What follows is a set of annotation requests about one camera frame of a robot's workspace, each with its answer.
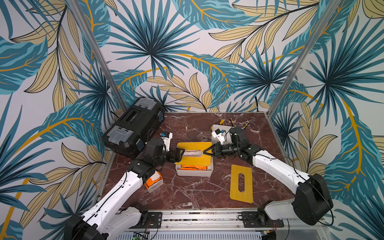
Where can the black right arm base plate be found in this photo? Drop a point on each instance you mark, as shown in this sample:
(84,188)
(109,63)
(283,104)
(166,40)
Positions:
(259,220)

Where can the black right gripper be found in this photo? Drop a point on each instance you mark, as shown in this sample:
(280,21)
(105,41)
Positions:
(217,150)

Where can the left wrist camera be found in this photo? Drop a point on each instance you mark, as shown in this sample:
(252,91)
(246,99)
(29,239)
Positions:
(166,137)

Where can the left aluminium corner post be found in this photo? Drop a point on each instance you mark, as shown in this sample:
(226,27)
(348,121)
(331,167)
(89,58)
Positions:
(89,35)

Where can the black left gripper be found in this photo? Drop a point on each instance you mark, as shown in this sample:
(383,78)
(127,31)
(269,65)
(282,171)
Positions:
(178,156)

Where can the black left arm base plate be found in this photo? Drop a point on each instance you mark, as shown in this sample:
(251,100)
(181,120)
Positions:
(150,220)

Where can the yellow wooden box lid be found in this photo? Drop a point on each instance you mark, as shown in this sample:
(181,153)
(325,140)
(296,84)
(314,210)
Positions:
(193,155)

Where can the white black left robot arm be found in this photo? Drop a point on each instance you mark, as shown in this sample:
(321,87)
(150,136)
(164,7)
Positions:
(102,221)

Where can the black plastic toolbox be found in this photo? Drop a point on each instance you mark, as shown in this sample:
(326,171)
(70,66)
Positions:
(130,133)

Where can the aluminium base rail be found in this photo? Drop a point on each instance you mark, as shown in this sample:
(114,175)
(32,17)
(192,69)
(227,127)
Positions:
(197,220)

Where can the aluminium corner post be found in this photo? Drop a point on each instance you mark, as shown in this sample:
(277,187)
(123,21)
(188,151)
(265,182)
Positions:
(89,35)
(319,28)

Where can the right aluminium corner post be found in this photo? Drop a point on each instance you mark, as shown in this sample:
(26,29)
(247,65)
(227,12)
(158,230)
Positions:
(319,28)

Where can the white plastic tissue box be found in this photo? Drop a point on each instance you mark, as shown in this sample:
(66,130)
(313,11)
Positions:
(195,173)

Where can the white slotted cable duct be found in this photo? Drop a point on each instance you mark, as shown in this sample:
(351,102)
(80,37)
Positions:
(191,235)

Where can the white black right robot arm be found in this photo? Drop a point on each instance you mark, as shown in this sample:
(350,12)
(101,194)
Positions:
(312,199)

